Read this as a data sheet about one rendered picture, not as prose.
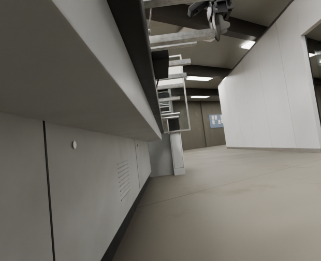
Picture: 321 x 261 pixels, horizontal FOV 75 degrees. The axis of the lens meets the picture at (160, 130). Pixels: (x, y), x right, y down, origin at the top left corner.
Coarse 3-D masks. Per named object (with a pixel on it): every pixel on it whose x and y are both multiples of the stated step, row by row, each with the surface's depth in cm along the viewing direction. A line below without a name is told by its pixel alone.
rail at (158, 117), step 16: (112, 0) 25; (128, 0) 25; (128, 16) 29; (144, 16) 34; (128, 32) 32; (144, 32) 33; (128, 48) 37; (144, 48) 38; (144, 64) 46; (144, 80) 56; (160, 112) 151; (160, 128) 215
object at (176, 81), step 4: (172, 68) 307; (176, 68) 307; (180, 68) 307; (172, 72) 307; (176, 72) 307; (180, 72) 307; (164, 80) 306; (168, 80) 306; (172, 80) 306; (176, 80) 306; (180, 80) 306; (160, 84) 306; (164, 84) 306
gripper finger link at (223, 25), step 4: (220, 16) 78; (212, 20) 80; (220, 20) 78; (220, 24) 78; (224, 24) 78; (228, 24) 78; (216, 28) 78; (220, 28) 78; (224, 28) 78; (216, 32) 78; (216, 36) 79
